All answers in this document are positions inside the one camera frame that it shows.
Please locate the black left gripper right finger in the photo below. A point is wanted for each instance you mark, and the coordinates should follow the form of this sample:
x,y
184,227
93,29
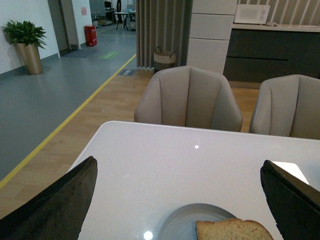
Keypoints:
x,y
294,205

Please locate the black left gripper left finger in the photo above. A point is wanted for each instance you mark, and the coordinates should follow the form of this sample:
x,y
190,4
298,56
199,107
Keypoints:
x,y
57,212

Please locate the brown bread slice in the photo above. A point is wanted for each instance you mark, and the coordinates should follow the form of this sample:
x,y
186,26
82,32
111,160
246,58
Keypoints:
x,y
231,229

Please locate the grey-blue round plate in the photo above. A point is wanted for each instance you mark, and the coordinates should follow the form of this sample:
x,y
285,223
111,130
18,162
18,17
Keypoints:
x,y
181,223

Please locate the beige chair right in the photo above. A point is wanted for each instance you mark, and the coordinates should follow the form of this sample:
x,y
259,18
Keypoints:
x,y
288,106

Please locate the beige chair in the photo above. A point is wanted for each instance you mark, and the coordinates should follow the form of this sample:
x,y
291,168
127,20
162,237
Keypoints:
x,y
288,106
187,96

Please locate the beige chair left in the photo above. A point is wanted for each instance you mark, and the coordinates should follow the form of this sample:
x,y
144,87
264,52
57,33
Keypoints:
x,y
187,96

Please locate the dark grey counter cabinet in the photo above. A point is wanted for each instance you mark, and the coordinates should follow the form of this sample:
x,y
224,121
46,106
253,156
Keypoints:
x,y
256,55

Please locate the gold plant pot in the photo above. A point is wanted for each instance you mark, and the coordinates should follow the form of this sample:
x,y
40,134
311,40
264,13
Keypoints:
x,y
31,57

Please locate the green potted plant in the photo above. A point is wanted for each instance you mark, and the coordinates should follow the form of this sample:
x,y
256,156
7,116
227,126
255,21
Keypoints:
x,y
25,32

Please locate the red cabinet box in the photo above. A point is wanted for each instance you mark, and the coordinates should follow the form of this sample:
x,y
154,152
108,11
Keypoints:
x,y
90,35

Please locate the white microwave oven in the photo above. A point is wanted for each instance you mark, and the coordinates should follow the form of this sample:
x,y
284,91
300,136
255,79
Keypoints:
x,y
251,14

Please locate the white pillar cabinet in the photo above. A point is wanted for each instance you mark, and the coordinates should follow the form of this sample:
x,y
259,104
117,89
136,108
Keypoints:
x,y
209,35

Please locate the distant desk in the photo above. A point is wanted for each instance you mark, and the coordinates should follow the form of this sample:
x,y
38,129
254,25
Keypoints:
x,y
128,19

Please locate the grey pleated curtain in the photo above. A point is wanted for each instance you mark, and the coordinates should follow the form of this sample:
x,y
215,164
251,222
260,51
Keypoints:
x,y
165,24

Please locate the woven basket with handles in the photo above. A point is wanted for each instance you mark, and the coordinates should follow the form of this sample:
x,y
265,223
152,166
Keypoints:
x,y
163,59

